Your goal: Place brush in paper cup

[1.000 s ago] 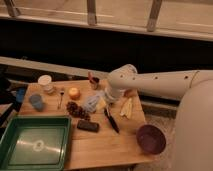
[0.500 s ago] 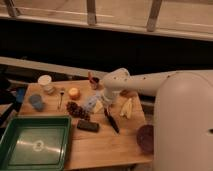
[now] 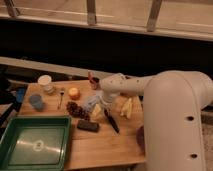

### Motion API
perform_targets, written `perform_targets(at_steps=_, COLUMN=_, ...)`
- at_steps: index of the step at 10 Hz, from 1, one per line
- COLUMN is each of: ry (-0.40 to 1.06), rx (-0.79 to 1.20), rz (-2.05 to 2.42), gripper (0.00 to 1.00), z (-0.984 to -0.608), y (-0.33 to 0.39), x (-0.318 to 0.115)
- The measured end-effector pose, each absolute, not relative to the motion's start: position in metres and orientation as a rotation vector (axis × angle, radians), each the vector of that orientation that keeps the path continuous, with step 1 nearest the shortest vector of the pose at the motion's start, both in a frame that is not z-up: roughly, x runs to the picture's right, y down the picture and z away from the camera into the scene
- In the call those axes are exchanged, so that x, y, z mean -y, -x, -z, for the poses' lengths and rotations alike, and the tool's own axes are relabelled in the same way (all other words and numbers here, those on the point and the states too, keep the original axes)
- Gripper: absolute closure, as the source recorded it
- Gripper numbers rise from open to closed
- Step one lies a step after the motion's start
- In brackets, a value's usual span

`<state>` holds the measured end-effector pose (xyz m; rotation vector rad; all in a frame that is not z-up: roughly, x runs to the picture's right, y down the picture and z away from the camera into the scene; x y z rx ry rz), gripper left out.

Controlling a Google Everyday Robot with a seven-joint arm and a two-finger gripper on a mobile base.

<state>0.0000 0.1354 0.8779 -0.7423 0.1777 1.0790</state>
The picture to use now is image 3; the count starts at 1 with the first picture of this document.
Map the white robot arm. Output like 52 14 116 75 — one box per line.
99 70 213 171

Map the white paper cup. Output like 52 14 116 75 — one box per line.
37 75 54 94

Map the clear plastic bag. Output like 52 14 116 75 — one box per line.
82 92 101 112

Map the dark rectangular block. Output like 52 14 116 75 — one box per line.
77 120 99 132

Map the orange fruit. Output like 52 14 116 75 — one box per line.
68 87 80 100

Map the yellow banana peel toy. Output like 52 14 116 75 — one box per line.
120 98 132 119

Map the purple bowl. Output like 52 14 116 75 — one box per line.
136 126 145 153

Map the green plastic tray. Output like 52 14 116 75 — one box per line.
0 116 71 171

